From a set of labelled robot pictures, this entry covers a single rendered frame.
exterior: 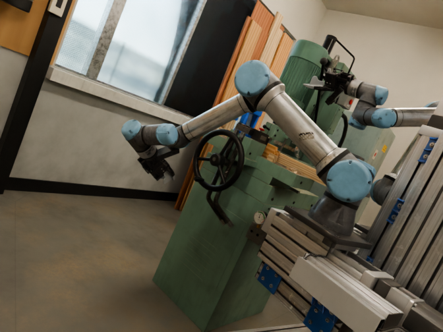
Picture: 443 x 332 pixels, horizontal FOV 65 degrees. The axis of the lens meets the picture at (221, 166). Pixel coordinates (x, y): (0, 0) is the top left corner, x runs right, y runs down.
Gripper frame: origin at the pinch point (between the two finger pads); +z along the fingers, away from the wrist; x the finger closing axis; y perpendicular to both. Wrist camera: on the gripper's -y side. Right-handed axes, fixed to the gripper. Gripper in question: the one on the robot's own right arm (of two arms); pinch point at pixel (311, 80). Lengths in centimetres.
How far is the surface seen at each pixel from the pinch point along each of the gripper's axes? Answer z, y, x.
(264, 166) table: -1.2, -31.1, 35.4
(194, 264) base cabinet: 12, -79, 74
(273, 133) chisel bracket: 8.8, -25.5, 16.0
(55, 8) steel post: 130, 28, 61
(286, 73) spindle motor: 14.6, 0.0, 0.5
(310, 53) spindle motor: 7.4, 9.3, -8.4
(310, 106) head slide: 5.3, -19.1, -9.6
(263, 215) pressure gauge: -15, -42, 52
